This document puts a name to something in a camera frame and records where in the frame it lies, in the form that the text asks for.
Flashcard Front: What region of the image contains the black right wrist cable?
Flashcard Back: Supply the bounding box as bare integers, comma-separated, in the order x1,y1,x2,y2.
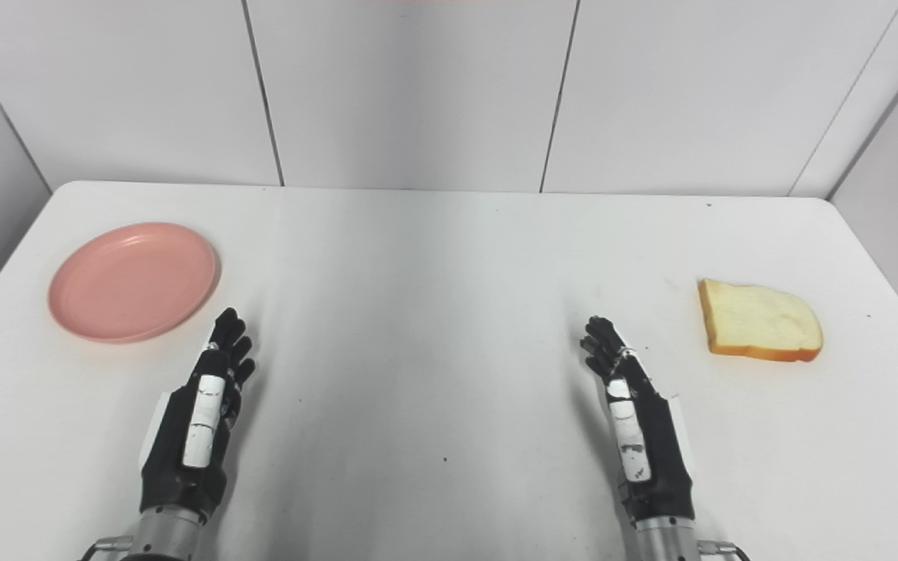
697,539,751,561

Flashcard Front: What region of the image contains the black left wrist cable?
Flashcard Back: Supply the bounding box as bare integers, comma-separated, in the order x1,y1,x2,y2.
77,535,135,561

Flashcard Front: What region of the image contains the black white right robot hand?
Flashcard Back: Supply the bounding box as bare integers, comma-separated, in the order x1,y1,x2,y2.
580,315,697,524

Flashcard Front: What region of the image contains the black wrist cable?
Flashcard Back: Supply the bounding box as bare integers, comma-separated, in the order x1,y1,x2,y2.
697,539,751,561
77,535,135,561

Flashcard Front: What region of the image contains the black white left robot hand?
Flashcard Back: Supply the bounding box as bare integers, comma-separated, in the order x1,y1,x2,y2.
140,307,257,524

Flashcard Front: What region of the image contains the pink round plate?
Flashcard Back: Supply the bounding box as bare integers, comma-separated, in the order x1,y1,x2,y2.
48,222,221,344

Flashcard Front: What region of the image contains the slice of white bread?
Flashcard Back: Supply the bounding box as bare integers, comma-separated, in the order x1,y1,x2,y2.
698,278,824,363

